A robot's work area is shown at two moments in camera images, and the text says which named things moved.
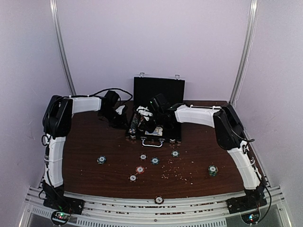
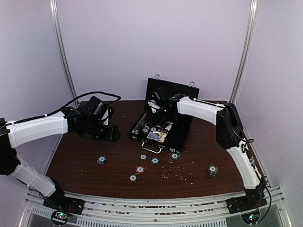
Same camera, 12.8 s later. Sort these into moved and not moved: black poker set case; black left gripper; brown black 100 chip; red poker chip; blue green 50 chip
Moved: black left gripper; black poker set case
Not moved: brown black 100 chip; red poker chip; blue green 50 chip
